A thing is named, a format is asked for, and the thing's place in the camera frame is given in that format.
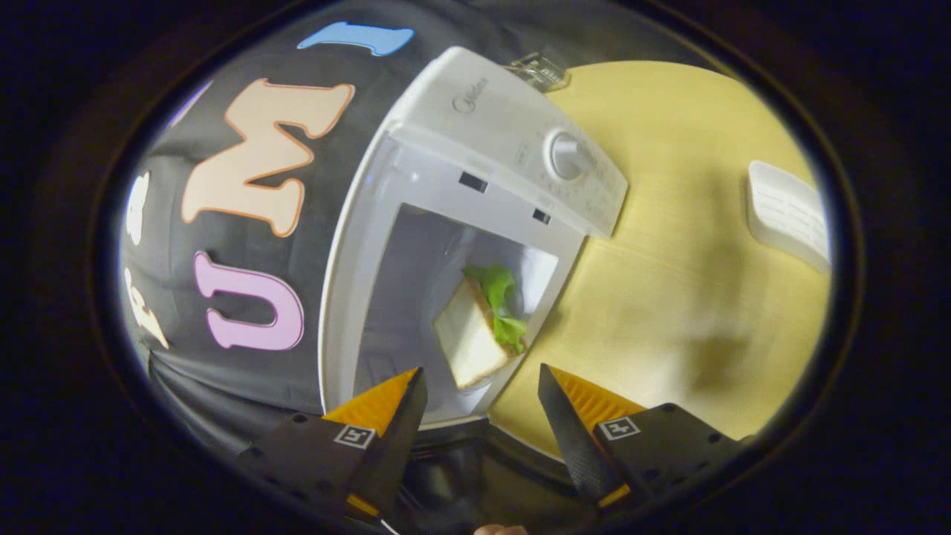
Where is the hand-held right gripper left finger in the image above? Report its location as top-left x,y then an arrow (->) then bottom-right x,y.
234,366 -> 429,525

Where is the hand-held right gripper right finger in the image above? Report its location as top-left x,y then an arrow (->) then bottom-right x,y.
538,363 -> 747,510

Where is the lettuce sandwich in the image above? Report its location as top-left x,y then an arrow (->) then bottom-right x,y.
433,265 -> 530,391

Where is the white microwave oven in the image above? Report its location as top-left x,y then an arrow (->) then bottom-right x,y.
318,46 -> 629,527

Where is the white plastic tray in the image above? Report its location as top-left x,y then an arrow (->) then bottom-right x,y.
747,160 -> 833,274

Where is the clear glass cup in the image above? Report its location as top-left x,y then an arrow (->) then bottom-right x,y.
509,52 -> 571,94

